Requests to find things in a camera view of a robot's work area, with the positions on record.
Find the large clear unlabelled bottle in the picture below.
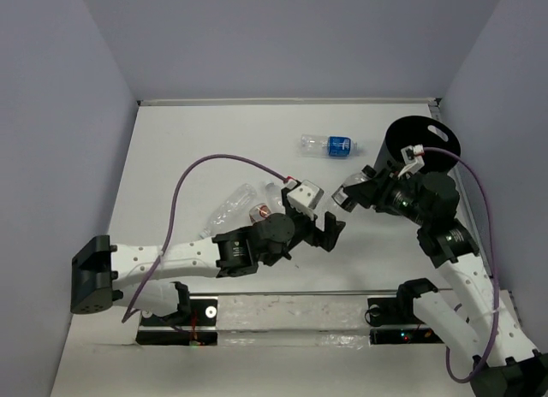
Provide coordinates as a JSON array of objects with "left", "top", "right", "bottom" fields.
[{"left": 199, "top": 183, "right": 257, "bottom": 239}]

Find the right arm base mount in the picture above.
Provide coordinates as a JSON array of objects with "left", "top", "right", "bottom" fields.
[{"left": 364, "top": 278, "right": 443, "bottom": 346}]

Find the red-capped red-label bottle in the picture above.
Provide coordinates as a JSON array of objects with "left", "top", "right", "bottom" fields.
[{"left": 248, "top": 203, "right": 272, "bottom": 224}]

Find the black-capped black-label clear bottle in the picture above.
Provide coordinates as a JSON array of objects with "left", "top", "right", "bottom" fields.
[{"left": 331, "top": 164, "right": 374, "bottom": 213}]

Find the purple camera cable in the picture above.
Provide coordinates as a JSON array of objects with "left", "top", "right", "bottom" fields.
[
  {"left": 122, "top": 153, "right": 296, "bottom": 324},
  {"left": 421, "top": 146, "right": 502, "bottom": 383}
]

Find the blue-label clear bottle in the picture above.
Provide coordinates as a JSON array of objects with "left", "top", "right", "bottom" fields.
[{"left": 298, "top": 134, "right": 364, "bottom": 159}]

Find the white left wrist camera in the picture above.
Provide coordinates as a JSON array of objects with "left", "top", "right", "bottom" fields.
[{"left": 287, "top": 181, "right": 325, "bottom": 221}]

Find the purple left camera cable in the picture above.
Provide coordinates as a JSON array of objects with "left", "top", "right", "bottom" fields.
[{"left": 122, "top": 153, "right": 296, "bottom": 324}]

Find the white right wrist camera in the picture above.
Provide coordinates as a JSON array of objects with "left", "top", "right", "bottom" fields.
[{"left": 397, "top": 145, "right": 425, "bottom": 178}]

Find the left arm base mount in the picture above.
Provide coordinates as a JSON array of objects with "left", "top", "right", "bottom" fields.
[{"left": 135, "top": 282, "right": 218, "bottom": 347}]

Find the black cylindrical bin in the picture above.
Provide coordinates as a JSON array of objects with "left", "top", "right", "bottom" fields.
[{"left": 373, "top": 116, "right": 462, "bottom": 172}]

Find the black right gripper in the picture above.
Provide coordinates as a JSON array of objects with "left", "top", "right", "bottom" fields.
[{"left": 342, "top": 166, "right": 431, "bottom": 228}]

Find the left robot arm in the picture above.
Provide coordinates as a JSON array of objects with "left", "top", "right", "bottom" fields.
[{"left": 70, "top": 183, "right": 345, "bottom": 324}]

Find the white-capped clear bottle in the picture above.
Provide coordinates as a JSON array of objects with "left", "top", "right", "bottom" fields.
[{"left": 262, "top": 181, "right": 285, "bottom": 213}]

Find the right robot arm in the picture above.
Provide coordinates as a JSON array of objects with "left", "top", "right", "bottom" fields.
[{"left": 333, "top": 167, "right": 547, "bottom": 396}]

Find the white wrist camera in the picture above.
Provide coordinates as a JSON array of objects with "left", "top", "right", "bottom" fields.
[
  {"left": 287, "top": 181, "right": 325, "bottom": 221},
  {"left": 397, "top": 145, "right": 425, "bottom": 178}
]

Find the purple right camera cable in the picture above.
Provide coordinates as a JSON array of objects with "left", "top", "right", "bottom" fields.
[{"left": 421, "top": 146, "right": 502, "bottom": 383}]

